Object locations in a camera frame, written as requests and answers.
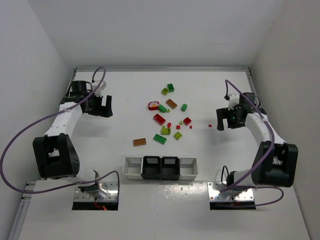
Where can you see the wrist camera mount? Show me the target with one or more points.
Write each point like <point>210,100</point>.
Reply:
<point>98,88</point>
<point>233,100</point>

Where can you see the red round decorated brick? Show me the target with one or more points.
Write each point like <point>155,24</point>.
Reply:
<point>153,105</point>

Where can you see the lime brick top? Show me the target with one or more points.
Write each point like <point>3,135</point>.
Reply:
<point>165,91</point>

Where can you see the lime square brick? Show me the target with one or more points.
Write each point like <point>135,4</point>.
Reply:
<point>177,135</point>

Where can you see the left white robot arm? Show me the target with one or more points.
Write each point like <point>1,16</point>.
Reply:
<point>55,154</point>

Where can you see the green sloped brick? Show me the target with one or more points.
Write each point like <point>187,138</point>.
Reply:
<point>162,109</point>

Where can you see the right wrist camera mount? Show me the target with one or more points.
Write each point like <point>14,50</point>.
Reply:
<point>233,100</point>

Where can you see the orange brick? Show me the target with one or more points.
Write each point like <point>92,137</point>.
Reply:
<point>139,142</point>
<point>171,104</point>

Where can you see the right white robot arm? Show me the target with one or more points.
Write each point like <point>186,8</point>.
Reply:
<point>275,161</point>

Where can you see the right black bin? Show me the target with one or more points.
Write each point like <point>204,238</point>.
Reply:
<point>170,168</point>

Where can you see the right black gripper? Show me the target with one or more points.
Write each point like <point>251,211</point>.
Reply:
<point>227,118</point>

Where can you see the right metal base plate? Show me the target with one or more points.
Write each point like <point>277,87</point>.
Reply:
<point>233,195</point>

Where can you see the white bin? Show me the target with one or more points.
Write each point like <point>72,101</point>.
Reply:
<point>188,169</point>
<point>133,168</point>

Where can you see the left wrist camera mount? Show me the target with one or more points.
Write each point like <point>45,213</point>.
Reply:
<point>98,88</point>

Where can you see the dark green brick top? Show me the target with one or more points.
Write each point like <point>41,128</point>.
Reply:
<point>170,88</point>

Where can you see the green long brick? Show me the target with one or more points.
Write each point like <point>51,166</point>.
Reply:
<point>160,139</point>

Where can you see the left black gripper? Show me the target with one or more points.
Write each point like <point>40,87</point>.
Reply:
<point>100,106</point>

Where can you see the right white bin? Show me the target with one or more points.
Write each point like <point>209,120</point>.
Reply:
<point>188,169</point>

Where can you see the left black bin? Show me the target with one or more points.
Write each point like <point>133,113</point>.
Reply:
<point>151,168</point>

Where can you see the green small brick right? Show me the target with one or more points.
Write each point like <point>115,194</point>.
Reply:
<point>184,107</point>

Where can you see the metal base plate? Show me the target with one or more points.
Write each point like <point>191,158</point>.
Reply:
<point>101,192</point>
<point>233,195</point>

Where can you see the red square brick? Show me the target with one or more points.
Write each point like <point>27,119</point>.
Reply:
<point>187,121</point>

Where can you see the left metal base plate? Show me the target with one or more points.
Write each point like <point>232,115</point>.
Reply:
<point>101,192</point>

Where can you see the left white bin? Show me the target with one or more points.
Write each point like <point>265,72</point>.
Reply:
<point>133,168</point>

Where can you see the red long brick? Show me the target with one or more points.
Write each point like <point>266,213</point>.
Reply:
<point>159,119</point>

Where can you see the lime printed brick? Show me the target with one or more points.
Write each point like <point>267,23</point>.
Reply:
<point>165,131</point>

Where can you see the black bin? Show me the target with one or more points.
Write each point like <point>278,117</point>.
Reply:
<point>151,168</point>
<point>170,168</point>

